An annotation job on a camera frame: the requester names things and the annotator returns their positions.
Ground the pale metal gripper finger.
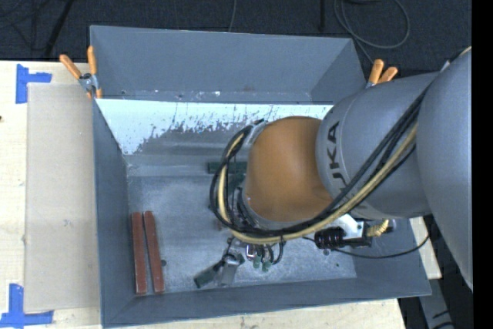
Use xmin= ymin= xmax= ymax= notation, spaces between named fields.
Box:
xmin=223 ymin=252 xmax=246 ymax=267
xmin=220 ymin=264 xmax=239 ymax=287

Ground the dark green block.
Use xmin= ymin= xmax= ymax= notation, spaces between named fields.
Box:
xmin=193 ymin=262 xmax=225 ymax=290
xmin=206 ymin=160 xmax=248 ymax=176

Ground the red-brown flat block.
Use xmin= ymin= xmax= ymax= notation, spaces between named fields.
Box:
xmin=143 ymin=210 xmax=166 ymax=295
xmin=130 ymin=211 xmax=149 ymax=296

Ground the pale wood flat board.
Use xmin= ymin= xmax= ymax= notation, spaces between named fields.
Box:
xmin=23 ymin=82 xmax=102 ymax=315

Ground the grey metal bin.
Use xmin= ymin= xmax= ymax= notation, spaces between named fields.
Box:
xmin=89 ymin=25 xmax=433 ymax=329

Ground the black cylinder on white bracket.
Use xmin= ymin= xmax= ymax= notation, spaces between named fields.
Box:
xmin=314 ymin=213 xmax=390 ymax=250

